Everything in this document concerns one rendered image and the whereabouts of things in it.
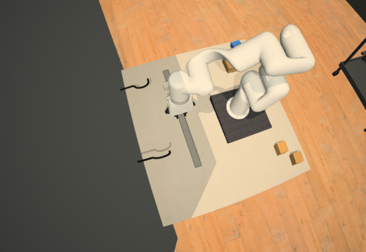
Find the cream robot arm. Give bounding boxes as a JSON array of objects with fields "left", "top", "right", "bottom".
[{"left": 163, "top": 24, "right": 315, "bottom": 119}]

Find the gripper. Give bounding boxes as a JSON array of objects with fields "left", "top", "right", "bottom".
[{"left": 165, "top": 95, "right": 195, "bottom": 119}]

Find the small blue block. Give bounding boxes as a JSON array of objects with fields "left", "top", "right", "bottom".
[{"left": 230, "top": 40, "right": 241, "bottom": 48}]

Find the orange cardboard box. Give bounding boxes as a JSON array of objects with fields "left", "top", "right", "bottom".
[
  {"left": 289, "top": 151, "right": 304, "bottom": 165},
  {"left": 274, "top": 141, "right": 289, "bottom": 156}
]

